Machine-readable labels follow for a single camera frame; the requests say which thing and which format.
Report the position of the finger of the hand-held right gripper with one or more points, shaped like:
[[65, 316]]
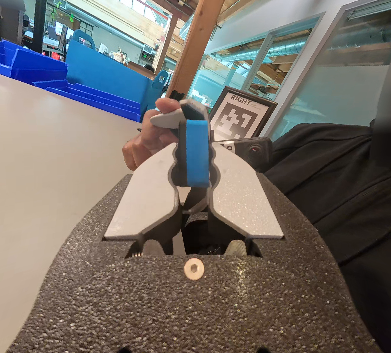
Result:
[[168, 120], [200, 108]]

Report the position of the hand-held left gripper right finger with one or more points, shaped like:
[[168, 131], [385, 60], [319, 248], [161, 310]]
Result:
[[244, 203]]

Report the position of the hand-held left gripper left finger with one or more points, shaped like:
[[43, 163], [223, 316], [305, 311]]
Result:
[[143, 200]]

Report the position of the blue whiteboard eraser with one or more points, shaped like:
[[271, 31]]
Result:
[[197, 151]]

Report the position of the person's right hand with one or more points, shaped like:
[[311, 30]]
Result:
[[152, 142]]

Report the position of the person's black jacket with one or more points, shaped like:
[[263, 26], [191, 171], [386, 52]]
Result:
[[330, 176]]

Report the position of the black pole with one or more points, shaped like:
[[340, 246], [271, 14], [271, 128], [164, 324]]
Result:
[[41, 8]]

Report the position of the wooden support post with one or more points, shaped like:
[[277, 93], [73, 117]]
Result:
[[201, 29]]

